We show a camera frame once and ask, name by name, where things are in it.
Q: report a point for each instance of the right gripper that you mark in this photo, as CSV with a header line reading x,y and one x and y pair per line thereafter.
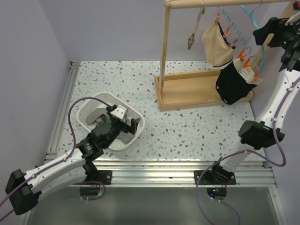
x,y
262,34

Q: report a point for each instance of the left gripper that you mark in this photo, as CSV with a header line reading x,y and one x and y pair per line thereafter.
x,y
131,129

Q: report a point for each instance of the blue plastic clip hanger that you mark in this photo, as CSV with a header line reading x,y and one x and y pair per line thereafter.
x,y
247,48

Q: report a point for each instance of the grey striped underwear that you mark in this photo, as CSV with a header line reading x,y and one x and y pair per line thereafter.
x,y
100,115

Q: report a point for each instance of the wooden clip hanger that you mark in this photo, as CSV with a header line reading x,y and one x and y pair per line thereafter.
x,y
191,38

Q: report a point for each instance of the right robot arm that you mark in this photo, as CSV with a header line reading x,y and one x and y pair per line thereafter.
x,y
265,131

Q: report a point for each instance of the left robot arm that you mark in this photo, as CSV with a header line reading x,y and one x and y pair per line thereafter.
x,y
25,189

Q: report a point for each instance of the beige underwear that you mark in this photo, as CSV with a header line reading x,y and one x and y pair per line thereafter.
x,y
217,48

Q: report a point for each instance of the black underwear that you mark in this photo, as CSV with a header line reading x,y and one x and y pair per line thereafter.
x,y
236,81

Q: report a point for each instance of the white perforated plastic basket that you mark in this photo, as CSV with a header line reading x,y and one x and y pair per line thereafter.
x,y
110,103

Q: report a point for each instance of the wooden clothes rack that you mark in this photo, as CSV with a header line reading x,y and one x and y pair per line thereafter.
x,y
187,89

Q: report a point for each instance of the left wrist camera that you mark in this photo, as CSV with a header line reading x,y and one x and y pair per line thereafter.
x,y
120,112

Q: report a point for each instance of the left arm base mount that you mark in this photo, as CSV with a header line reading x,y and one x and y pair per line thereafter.
x,y
95,185

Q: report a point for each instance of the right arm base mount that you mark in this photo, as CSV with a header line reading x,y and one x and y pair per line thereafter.
x,y
217,183

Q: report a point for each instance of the aluminium rail frame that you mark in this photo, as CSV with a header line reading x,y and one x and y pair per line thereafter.
x,y
175,142

